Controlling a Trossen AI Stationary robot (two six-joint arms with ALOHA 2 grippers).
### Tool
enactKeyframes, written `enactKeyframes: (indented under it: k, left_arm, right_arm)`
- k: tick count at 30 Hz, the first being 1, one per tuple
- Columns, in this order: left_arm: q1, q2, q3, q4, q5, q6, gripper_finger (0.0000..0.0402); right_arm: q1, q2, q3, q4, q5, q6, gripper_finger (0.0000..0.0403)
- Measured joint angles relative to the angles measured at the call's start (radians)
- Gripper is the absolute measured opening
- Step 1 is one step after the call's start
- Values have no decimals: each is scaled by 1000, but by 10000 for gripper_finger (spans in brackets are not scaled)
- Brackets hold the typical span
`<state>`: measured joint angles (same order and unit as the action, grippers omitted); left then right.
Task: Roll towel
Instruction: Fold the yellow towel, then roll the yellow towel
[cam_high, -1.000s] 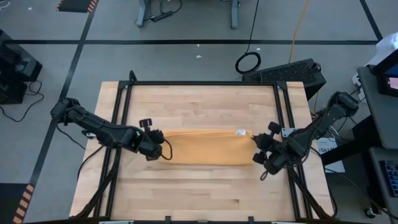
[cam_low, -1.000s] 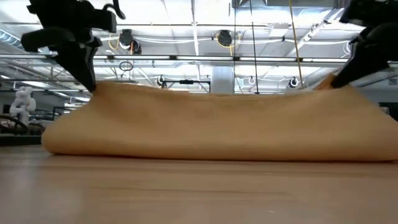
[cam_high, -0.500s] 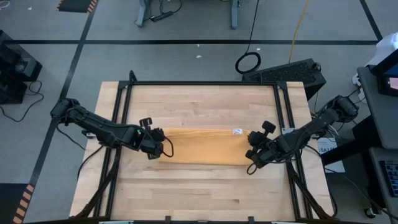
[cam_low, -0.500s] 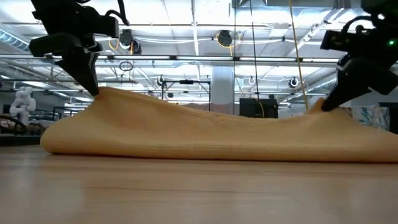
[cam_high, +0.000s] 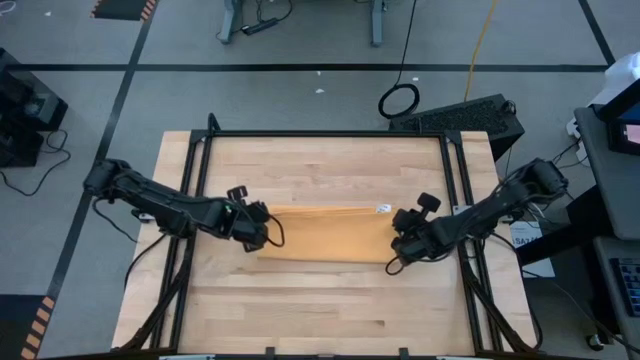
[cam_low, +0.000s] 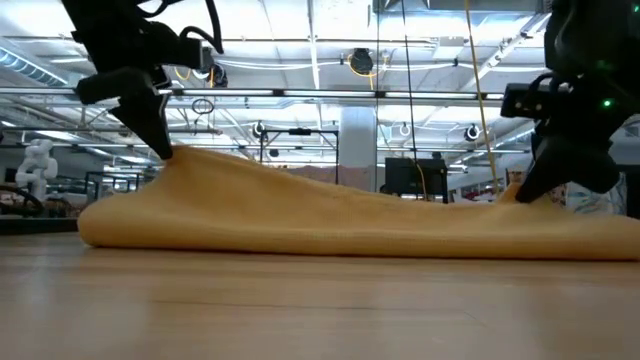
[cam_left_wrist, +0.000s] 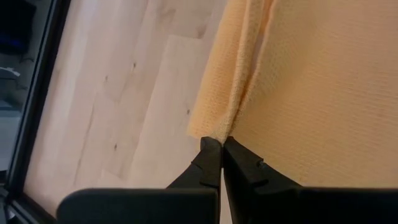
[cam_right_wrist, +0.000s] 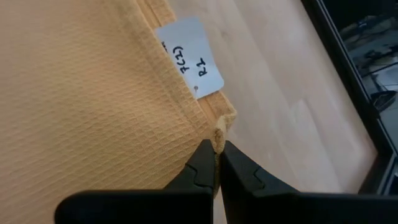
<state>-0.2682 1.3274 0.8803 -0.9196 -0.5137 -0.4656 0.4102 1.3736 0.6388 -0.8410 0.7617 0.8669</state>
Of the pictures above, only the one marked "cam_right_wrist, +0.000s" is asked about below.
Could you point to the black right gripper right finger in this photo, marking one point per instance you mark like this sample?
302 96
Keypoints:
311 210

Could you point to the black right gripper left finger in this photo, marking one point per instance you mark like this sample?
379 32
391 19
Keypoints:
140 208

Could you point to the yellow waffle towel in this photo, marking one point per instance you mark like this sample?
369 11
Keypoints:
93 93

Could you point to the white handwritten paper tag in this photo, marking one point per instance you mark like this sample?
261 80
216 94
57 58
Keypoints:
192 46

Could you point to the black aluminium table frame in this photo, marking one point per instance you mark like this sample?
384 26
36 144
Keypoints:
349 77

